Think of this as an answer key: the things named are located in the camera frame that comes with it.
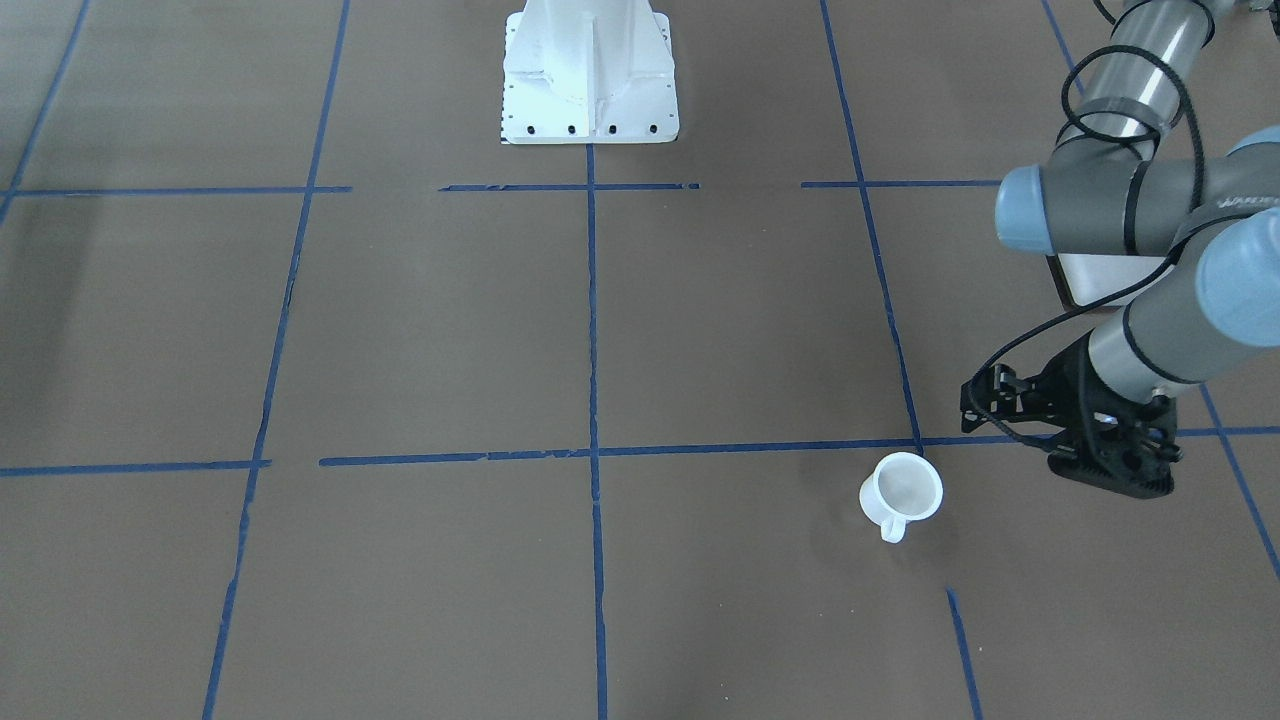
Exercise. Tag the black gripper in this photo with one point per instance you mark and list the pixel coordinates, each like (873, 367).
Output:
(1055, 392)

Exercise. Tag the white ceramic mug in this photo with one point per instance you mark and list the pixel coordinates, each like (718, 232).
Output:
(902, 488)

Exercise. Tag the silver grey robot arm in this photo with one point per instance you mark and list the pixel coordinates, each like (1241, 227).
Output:
(1128, 178)

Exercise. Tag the silver closed laptop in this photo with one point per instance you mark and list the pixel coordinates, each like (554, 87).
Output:
(1082, 279)

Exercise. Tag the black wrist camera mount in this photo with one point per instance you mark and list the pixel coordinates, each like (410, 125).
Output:
(1124, 448)

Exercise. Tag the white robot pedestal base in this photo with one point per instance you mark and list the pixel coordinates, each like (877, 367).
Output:
(588, 72)

